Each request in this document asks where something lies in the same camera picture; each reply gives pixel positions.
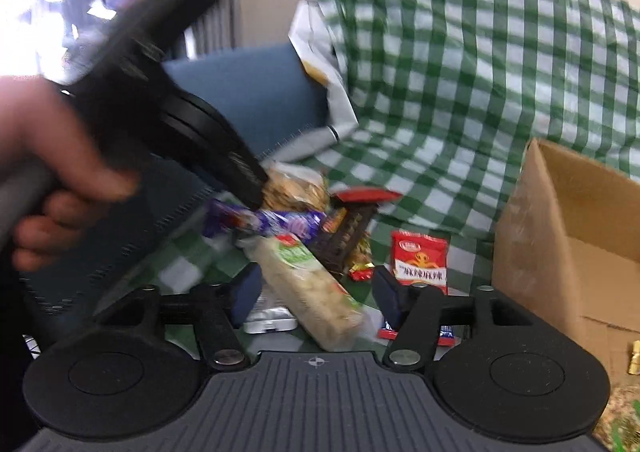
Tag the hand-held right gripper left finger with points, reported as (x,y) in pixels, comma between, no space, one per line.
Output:
(247,297)

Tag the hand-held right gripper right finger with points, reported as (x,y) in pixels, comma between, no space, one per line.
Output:
(387,299)

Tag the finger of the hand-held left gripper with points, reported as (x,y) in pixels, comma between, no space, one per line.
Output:
(245,171)

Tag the clear zip bag of crackers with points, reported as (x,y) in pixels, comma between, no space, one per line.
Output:
(295,192)

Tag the dark brown snack bar packet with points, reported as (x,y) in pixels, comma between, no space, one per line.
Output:
(345,238)

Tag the brown cardboard box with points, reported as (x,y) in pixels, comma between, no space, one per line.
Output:
(550,232)

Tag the person's left hand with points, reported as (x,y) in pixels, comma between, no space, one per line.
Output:
(45,131)

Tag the silver foil packet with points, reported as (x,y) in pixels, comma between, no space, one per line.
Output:
(270,325)

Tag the red wrapped candy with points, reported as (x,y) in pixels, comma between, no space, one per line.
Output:
(361,272)

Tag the red white snack packet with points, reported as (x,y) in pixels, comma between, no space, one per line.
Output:
(420,257)

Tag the purple snack packet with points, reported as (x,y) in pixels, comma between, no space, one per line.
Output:
(280,222)

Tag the long green white cracker packet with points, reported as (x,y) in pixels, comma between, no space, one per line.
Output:
(310,292)

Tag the small red blue packet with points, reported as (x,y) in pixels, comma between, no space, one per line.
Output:
(446,335)

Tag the red black snack packet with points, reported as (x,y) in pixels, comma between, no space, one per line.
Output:
(367,195)

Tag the dark blue cushion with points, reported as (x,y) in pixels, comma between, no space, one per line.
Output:
(150,222)

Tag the white plastic bag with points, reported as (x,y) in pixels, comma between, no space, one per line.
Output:
(340,116)

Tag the green white checked cloth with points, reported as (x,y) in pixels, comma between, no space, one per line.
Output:
(450,56)

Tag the gold wrapped candy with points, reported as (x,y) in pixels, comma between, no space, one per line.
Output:
(634,357)

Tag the yellow green speckled packet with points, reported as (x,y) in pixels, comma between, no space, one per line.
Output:
(620,417)

